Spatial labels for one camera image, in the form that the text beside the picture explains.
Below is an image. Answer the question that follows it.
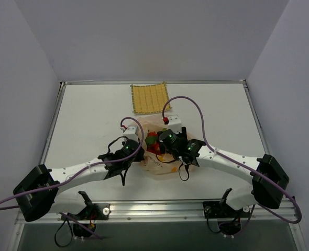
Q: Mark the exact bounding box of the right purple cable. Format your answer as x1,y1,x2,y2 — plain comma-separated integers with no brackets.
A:
162,96,303,224

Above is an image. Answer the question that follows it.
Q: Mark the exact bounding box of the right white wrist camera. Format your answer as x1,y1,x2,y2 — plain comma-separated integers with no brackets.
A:
162,115,182,134

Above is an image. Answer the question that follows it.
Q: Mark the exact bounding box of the purple cable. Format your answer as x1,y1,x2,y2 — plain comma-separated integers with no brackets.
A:
162,96,303,224
0,117,145,240

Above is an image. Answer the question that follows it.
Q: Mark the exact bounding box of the translucent banana print plastic bag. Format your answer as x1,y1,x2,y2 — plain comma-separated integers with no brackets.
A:
137,114,181,178

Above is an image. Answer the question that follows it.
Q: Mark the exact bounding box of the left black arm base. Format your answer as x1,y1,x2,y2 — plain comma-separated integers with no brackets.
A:
61,191,111,240

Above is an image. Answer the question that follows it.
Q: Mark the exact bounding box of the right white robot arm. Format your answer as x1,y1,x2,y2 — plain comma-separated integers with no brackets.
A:
159,129,289,216

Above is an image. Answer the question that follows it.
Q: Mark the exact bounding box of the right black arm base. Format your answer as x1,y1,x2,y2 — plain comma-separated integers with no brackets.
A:
203,188,255,239

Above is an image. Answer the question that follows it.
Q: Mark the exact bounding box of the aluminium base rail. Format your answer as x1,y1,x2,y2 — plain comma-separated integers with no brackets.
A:
16,200,297,224

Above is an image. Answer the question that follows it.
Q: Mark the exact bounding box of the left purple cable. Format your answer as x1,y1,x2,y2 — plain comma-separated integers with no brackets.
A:
0,117,145,240

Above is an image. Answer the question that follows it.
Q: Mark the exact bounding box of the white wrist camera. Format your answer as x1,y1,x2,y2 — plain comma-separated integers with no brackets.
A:
120,125,139,142
162,115,182,134

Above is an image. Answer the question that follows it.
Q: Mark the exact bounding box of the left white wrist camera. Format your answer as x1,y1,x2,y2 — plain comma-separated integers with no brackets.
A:
120,125,139,142

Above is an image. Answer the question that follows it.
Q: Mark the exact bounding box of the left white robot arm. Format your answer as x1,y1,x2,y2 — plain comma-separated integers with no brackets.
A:
13,139,145,222

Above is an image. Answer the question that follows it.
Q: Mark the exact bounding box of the yellow woven mat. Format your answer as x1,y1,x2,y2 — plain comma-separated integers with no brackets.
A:
130,82,169,115

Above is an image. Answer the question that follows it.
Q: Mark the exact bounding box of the fake strawberry bunch with leaves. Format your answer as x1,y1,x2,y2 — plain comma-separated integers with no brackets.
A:
145,128,166,155

